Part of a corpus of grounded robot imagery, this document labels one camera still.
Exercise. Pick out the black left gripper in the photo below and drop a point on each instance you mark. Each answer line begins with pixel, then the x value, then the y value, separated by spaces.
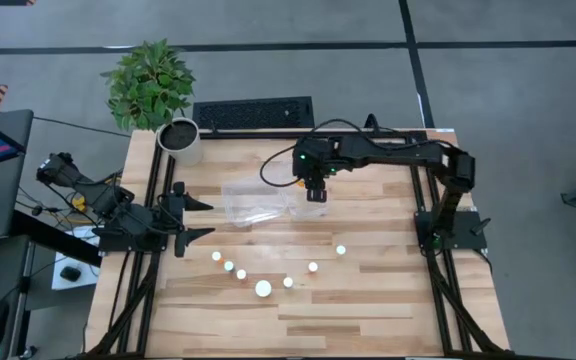
pixel 172 215

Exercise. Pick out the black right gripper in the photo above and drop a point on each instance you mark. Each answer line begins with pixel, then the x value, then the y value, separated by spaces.
pixel 318 157

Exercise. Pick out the small white ball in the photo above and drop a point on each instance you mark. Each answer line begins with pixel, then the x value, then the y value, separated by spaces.
pixel 288 282
pixel 313 266
pixel 241 274

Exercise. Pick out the large white ball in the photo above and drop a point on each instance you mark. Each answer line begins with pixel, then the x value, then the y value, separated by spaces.
pixel 263 288

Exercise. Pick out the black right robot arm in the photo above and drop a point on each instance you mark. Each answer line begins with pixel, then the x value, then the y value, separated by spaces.
pixel 393 152

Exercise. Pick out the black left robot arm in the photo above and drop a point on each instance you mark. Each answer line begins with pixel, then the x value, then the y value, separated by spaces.
pixel 108 200

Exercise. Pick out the clear plastic bin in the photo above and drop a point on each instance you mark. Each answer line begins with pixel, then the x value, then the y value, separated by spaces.
pixel 253 205
pixel 313 210

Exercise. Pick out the amber medicine bottle white cap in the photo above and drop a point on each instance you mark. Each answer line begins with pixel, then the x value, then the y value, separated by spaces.
pixel 216 256

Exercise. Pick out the small medicine bottle white cap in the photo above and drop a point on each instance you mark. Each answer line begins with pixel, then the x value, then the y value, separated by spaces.
pixel 228 266

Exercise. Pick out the white plant pot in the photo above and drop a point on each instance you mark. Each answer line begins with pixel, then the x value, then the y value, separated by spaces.
pixel 180 142

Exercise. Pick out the black floor vent grille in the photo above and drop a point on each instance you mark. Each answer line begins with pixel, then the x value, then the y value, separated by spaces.
pixel 253 112

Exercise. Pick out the small black computer mouse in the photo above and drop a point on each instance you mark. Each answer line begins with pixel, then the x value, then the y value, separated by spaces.
pixel 70 273

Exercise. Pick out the green leafy plant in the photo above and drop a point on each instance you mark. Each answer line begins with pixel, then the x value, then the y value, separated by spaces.
pixel 148 85

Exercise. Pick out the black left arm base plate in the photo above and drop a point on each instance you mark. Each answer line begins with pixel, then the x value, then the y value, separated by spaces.
pixel 118 245

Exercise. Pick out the black aluminium table frame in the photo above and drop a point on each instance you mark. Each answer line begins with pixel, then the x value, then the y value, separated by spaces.
pixel 248 135

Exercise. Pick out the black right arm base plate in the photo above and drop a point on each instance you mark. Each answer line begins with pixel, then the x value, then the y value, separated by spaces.
pixel 468 230

